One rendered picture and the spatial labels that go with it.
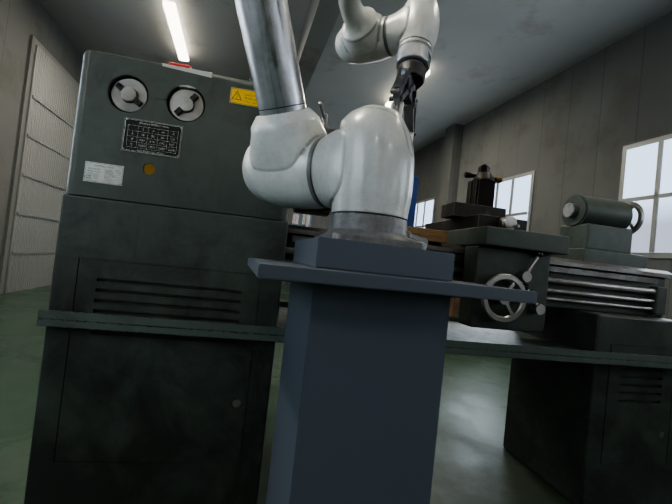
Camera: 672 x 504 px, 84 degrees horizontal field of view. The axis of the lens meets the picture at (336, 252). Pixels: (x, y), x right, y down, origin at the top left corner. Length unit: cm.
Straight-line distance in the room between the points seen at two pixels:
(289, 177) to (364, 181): 17
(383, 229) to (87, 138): 86
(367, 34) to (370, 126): 46
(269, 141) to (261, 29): 20
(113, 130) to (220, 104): 29
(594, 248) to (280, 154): 137
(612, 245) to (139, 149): 174
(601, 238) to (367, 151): 130
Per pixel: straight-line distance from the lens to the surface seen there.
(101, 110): 125
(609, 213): 188
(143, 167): 118
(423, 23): 113
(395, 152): 72
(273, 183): 82
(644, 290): 186
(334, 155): 74
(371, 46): 117
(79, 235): 121
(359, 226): 68
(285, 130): 79
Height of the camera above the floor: 76
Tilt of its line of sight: 1 degrees up
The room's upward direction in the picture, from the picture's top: 6 degrees clockwise
